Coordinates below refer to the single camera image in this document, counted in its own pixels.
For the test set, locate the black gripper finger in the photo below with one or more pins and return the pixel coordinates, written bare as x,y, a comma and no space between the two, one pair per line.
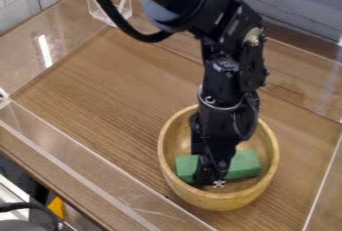
214,168

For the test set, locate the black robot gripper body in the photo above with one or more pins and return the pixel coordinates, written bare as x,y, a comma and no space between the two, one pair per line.
226,118

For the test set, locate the green rectangular block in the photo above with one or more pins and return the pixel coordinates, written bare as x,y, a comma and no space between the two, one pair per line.
245,166

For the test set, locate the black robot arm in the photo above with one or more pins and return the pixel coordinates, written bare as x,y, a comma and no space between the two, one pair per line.
229,27

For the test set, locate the brown wooden bowl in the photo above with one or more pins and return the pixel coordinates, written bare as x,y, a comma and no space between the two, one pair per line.
239,192

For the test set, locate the yellow and black device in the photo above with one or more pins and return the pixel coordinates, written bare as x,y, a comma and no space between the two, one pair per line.
47,218

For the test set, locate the clear acrylic front wall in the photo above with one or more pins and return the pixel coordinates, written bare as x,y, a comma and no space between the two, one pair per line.
111,197

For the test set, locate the clear acrylic corner bracket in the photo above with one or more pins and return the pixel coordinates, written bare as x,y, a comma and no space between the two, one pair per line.
99,11

